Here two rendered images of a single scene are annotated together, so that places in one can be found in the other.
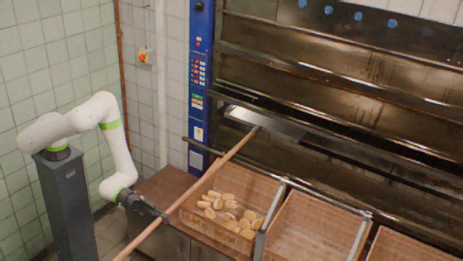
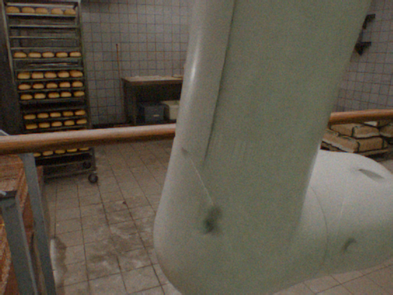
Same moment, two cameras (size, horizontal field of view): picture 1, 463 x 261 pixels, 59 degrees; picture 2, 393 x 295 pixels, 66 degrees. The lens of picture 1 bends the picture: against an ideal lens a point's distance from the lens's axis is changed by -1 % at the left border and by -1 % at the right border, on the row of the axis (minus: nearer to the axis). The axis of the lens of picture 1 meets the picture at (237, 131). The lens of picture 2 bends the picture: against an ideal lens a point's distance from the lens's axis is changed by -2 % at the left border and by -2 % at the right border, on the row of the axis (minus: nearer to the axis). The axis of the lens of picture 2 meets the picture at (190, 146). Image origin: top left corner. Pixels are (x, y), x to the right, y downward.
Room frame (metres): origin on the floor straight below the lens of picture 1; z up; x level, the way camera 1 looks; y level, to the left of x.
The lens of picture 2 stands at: (1.90, 0.68, 1.32)
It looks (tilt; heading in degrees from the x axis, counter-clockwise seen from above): 17 degrees down; 219
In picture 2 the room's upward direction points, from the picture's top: straight up
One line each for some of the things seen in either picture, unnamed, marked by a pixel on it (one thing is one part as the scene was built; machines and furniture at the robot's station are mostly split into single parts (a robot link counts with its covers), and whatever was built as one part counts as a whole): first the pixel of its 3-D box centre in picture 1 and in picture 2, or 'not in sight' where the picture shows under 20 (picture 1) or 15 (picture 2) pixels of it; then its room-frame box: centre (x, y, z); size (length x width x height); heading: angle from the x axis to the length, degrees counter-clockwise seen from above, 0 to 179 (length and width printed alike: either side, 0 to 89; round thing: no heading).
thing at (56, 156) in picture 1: (50, 145); not in sight; (1.86, 1.05, 1.23); 0.26 x 0.15 x 0.06; 59
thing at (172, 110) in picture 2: not in sight; (174, 109); (-2.03, -2.91, 0.35); 0.50 x 0.36 x 0.24; 63
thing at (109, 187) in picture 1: (112, 189); (323, 204); (1.60, 0.61, 1.18); 0.14 x 0.13 x 0.11; 62
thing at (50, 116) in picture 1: (51, 131); not in sight; (1.82, 1.00, 1.36); 0.16 x 0.13 x 0.19; 165
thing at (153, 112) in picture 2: not in sight; (150, 111); (-1.66, -3.11, 0.35); 0.50 x 0.36 x 0.24; 61
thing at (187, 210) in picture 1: (232, 203); not in sight; (2.09, -0.01, 0.72); 0.56 x 0.49 x 0.28; 62
